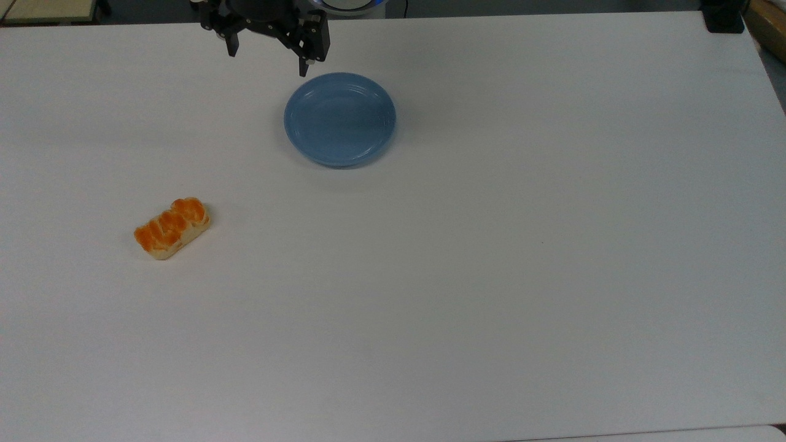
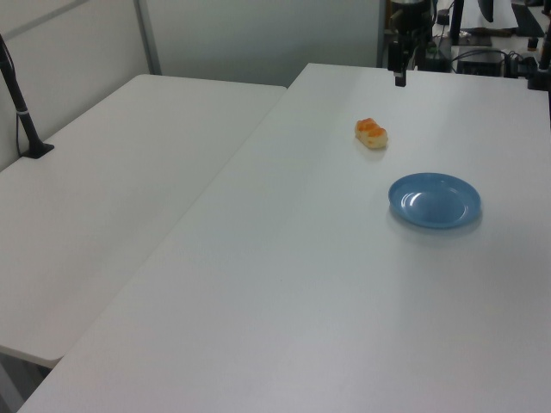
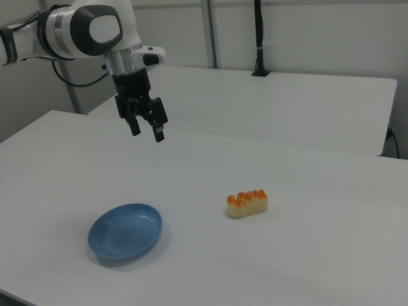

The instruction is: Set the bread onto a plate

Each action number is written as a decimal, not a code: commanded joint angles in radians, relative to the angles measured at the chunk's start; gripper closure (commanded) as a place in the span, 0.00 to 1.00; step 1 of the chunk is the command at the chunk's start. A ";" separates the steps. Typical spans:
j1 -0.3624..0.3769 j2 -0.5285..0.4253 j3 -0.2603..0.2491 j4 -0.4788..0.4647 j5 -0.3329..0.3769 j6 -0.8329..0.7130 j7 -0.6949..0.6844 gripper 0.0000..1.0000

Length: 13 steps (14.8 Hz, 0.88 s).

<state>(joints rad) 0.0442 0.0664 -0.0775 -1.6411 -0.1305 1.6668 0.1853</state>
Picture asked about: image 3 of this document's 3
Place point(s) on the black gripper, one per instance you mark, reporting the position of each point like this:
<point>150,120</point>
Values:
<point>132,86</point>

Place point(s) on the orange glazed bread loaf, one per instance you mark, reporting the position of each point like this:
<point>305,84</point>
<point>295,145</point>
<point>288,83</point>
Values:
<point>247,205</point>

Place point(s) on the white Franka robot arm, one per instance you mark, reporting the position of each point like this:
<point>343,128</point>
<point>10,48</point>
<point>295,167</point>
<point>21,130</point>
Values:
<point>63,28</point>

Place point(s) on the blue round plate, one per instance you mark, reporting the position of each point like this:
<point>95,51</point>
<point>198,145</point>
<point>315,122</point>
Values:
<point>124,231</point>

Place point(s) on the white side table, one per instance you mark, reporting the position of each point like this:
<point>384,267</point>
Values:
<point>255,105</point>

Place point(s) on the grey metal partition post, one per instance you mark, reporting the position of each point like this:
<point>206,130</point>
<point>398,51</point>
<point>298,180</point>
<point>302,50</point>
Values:
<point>214,32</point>

